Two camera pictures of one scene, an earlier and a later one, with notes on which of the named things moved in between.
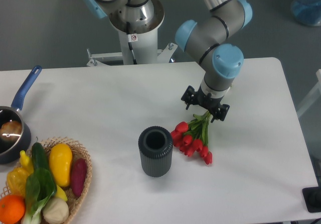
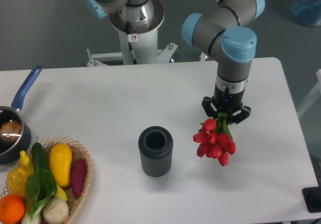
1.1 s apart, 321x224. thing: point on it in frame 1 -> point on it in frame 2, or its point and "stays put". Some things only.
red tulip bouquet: x=192 y=137 -> x=214 y=139
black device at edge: x=312 y=198 stays put
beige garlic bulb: x=55 y=211 stays put
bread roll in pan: x=11 y=131 stays put
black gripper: x=207 y=100 -> x=226 y=102
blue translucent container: x=306 y=7 stays put
